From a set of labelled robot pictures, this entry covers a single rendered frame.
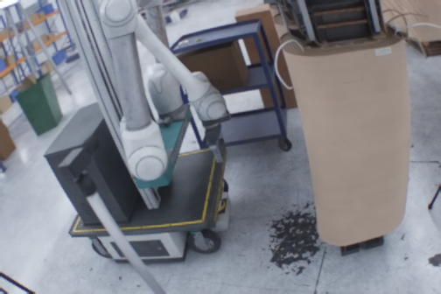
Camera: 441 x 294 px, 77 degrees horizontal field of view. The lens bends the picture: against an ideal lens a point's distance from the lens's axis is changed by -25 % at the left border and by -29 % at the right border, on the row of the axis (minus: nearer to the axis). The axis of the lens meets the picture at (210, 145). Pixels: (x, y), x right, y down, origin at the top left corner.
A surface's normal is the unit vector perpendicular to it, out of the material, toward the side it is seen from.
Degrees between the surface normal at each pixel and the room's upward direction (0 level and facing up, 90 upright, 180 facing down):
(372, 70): 90
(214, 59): 90
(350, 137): 90
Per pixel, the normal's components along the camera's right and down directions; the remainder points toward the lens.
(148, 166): 0.30, 0.50
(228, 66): -0.19, 0.55
